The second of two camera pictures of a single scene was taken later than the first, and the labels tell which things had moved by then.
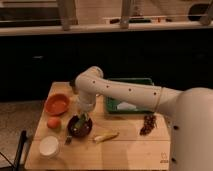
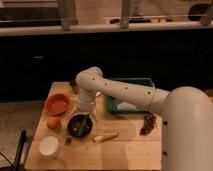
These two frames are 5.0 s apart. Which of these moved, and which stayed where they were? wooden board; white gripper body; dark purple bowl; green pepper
Moved: green pepper
Stayed: wooden board; dark purple bowl; white gripper body
